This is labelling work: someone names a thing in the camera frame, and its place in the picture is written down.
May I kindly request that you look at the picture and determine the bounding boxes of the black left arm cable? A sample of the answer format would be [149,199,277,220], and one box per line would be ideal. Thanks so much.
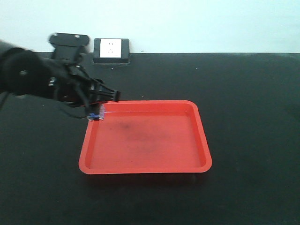
[0,65,94,119]

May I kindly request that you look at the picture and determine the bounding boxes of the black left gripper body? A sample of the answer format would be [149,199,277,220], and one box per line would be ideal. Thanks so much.
[53,64,105,108]

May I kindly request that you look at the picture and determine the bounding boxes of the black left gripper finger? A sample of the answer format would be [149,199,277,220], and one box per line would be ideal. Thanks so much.
[100,88,120,102]

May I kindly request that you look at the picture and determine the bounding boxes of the red mushroom push button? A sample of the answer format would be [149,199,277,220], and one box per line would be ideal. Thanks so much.
[86,103,105,120]

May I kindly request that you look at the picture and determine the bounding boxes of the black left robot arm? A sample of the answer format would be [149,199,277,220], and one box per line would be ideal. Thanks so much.
[0,41,120,108]

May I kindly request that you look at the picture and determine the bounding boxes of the black white power socket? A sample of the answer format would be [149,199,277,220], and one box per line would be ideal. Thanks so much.
[93,38,130,64]

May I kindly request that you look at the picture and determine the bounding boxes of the red plastic tray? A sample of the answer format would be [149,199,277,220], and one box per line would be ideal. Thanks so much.
[79,100,212,175]

